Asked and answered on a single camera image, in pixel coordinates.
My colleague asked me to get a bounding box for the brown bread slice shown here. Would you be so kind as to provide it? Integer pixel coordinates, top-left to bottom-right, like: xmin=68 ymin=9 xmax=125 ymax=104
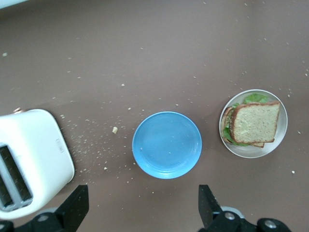
xmin=230 ymin=100 xmax=281 ymax=144
xmin=221 ymin=106 xmax=266 ymax=148

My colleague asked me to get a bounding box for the green lettuce leaf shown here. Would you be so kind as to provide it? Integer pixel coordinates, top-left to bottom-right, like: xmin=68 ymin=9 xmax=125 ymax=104
xmin=222 ymin=93 xmax=270 ymax=147

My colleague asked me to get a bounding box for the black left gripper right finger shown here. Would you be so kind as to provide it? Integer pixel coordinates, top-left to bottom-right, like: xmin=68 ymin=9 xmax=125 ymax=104
xmin=197 ymin=184 xmax=258 ymax=232

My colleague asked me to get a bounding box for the blue plate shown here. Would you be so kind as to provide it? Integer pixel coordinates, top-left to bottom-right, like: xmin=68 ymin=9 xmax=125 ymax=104
xmin=131 ymin=111 xmax=203 ymax=180

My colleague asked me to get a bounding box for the beige plate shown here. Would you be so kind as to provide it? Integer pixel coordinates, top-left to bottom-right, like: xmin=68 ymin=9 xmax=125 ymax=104
xmin=219 ymin=89 xmax=288 ymax=159

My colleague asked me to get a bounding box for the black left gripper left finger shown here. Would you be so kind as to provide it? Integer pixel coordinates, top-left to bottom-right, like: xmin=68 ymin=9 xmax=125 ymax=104
xmin=14 ymin=184 xmax=90 ymax=232

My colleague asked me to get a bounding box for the white toaster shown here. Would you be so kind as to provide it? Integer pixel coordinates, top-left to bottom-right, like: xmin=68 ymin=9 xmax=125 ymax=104
xmin=0 ymin=107 xmax=75 ymax=220

